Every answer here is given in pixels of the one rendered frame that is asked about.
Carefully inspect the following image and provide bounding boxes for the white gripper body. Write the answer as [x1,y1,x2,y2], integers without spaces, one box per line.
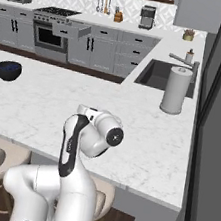
[75,102,99,119]

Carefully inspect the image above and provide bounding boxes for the open grey drawer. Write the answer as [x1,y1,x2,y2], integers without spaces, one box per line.
[49,18,94,43]

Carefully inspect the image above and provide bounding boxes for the grey base cupboards run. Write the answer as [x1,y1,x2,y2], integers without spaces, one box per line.
[0,4,42,54]
[64,21,163,84]

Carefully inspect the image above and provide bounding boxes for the silver oven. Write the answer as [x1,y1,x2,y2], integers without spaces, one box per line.
[26,10,76,65]

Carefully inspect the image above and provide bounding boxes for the dark grey sink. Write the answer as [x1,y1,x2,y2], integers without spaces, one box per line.
[132,55,200,99]

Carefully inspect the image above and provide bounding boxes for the dark blue bowl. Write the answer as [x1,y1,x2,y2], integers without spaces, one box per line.
[0,59,24,84]

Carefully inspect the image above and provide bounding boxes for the white paper towel roll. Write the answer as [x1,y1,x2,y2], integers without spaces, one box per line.
[158,64,194,117]

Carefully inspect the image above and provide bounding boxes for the wooden knife block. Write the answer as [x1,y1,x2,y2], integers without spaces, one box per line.
[112,6,126,24]

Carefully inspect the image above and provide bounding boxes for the black gas hob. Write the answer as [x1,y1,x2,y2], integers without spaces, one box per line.
[32,2,83,21]

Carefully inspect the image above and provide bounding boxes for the grey tap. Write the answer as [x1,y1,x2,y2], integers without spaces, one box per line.
[164,52,202,85]

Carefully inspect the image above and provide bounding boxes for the silver coffee machine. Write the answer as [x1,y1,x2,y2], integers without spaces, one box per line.
[138,4,158,32]

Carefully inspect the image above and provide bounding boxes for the white soap dispenser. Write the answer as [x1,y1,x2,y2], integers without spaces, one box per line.
[184,48,196,65]

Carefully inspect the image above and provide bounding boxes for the small potted plant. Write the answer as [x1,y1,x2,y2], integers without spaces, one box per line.
[181,27,197,43]

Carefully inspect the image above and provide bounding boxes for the dark grey fridge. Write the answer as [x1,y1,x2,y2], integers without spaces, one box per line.
[166,0,221,221]

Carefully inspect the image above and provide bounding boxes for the rail with hanging tools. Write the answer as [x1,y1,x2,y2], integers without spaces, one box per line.
[94,0,114,16]

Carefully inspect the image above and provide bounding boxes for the grey wall cupboard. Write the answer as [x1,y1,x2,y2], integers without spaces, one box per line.
[171,0,221,36]

